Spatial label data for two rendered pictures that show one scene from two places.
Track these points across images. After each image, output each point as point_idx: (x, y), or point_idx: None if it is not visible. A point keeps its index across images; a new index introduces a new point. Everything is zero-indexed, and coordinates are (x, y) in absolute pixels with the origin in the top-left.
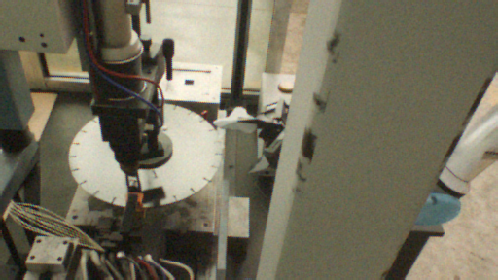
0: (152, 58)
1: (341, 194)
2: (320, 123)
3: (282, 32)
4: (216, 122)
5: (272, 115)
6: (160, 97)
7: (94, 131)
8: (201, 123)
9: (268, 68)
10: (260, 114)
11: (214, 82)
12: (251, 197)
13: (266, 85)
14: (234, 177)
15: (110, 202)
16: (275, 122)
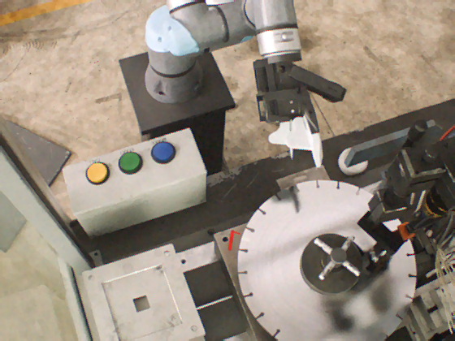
0: (435, 144)
1: None
2: None
3: (36, 170)
4: (320, 161)
5: (286, 103)
6: (198, 322)
7: (337, 338)
8: (256, 226)
9: (57, 209)
10: (282, 121)
11: (127, 267)
12: (244, 197)
13: (101, 199)
14: (225, 222)
15: (413, 256)
16: (306, 92)
